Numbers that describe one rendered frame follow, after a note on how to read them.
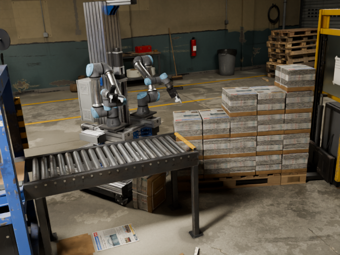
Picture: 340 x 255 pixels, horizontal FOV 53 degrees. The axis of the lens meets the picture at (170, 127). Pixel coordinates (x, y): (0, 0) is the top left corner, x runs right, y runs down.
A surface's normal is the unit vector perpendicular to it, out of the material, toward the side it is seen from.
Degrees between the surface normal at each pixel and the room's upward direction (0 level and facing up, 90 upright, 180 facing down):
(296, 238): 0
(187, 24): 90
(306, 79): 90
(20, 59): 90
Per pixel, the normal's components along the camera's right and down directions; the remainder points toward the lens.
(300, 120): 0.07, 0.31
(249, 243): -0.04, -0.95
